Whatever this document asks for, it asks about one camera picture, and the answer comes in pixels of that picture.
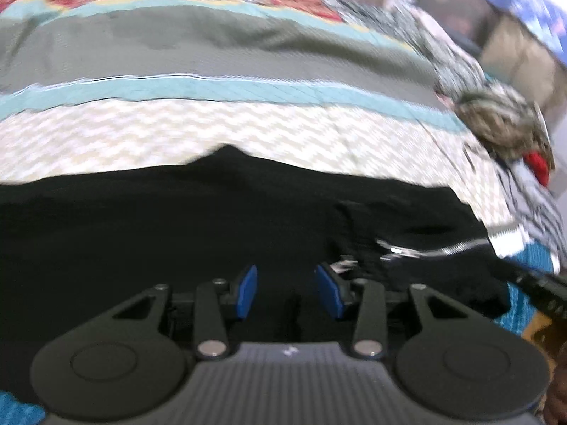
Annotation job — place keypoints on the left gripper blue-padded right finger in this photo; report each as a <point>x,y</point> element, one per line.
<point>368,303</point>

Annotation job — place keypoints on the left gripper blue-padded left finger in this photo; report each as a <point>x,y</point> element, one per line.
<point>199,321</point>

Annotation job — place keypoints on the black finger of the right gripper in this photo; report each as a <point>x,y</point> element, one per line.
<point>546,291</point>

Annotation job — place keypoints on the black pants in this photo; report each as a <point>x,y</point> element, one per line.
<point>74,246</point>

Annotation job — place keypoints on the red cloth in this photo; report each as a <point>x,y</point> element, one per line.
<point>539,166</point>

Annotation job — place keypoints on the olive crumpled garment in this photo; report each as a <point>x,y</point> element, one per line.
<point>506,123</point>

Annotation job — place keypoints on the black white patterned cloth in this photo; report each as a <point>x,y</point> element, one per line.
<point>529,202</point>

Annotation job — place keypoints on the cardboard box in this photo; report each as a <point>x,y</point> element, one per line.
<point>515,57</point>

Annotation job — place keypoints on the patterned teal grey bedsheet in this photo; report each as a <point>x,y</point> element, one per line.
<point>126,85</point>

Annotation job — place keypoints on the blue printed bag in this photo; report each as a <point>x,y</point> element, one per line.
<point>544,20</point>

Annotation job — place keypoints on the teal rimmed storage bin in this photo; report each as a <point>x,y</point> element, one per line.
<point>469,23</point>

